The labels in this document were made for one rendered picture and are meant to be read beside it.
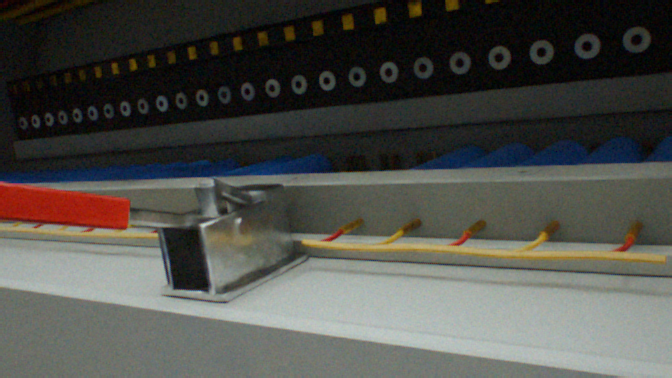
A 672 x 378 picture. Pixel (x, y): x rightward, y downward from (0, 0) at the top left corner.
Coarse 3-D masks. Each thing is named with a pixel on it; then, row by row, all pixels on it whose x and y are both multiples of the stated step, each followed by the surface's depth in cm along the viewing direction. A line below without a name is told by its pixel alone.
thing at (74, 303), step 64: (192, 128) 43; (256, 128) 40; (320, 128) 37; (384, 128) 35; (0, 256) 28; (64, 256) 27; (128, 256) 25; (0, 320) 24; (64, 320) 21; (128, 320) 19; (192, 320) 18; (256, 320) 16; (320, 320) 16; (384, 320) 15; (448, 320) 15; (512, 320) 14; (576, 320) 14; (640, 320) 13
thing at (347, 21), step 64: (384, 0) 34; (448, 0) 31; (512, 0) 30; (576, 0) 28; (640, 0) 27; (128, 64) 46; (192, 64) 43; (256, 64) 40; (320, 64) 37; (448, 64) 33; (512, 64) 31; (576, 64) 29; (640, 64) 28; (64, 128) 53; (128, 128) 48
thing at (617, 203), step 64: (128, 192) 27; (192, 192) 25; (320, 192) 21; (384, 192) 20; (448, 192) 19; (512, 192) 17; (576, 192) 16; (640, 192) 16; (512, 256) 16; (576, 256) 15; (640, 256) 14
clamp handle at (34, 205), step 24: (0, 192) 13; (24, 192) 14; (48, 192) 14; (72, 192) 15; (216, 192) 19; (0, 216) 14; (24, 216) 14; (48, 216) 14; (72, 216) 15; (96, 216) 15; (120, 216) 16; (144, 216) 17; (168, 216) 17; (192, 216) 18; (216, 216) 19
